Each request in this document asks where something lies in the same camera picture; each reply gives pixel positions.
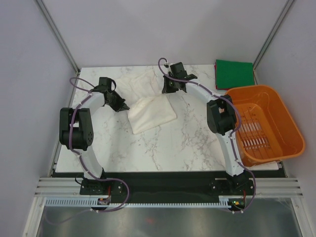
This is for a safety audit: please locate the left aluminium frame post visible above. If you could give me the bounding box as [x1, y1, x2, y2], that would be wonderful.
[34, 0, 80, 75]

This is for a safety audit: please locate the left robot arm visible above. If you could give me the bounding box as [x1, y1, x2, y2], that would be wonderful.
[59, 86, 130, 194]

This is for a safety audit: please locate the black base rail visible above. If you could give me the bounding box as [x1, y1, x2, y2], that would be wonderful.
[79, 170, 257, 205]

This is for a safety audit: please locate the white coca-cola t-shirt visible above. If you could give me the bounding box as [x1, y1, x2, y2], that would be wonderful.
[115, 69, 177, 134]

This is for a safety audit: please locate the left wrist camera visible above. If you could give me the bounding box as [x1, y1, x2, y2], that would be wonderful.
[99, 77, 117, 91]

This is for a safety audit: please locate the folded green t-shirt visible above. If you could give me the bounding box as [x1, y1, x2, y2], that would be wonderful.
[215, 59, 255, 90]

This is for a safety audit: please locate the orange plastic basket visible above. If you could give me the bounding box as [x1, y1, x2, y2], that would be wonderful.
[227, 85, 306, 167]

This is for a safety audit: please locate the purple cable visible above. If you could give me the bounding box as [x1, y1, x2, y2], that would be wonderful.
[158, 57, 255, 214]
[69, 77, 130, 225]

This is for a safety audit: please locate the folded red t-shirt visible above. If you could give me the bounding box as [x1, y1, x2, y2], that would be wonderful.
[214, 62, 218, 90]

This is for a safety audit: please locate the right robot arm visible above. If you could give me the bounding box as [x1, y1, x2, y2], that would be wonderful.
[162, 74, 247, 195]

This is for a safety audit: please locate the aluminium frame post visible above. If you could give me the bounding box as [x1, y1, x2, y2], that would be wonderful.
[34, 0, 80, 75]
[253, 0, 296, 71]

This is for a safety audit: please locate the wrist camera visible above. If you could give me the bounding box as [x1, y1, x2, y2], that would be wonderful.
[99, 77, 117, 91]
[167, 62, 188, 80]

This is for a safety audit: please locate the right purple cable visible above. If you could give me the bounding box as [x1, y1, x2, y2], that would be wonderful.
[158, 57, 255, 214]

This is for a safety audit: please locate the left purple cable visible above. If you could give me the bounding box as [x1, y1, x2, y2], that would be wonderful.
[69, 77, 130, 225]

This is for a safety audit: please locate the white slotted cable duct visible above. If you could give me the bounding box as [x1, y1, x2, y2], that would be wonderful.
[45, 196, 245, 208]

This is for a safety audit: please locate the right aluminium frame post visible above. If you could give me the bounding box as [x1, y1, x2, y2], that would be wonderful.
[253, 0, 296, 71]

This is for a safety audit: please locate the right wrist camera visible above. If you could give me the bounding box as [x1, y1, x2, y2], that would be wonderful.
[167, 62, 188, 80]

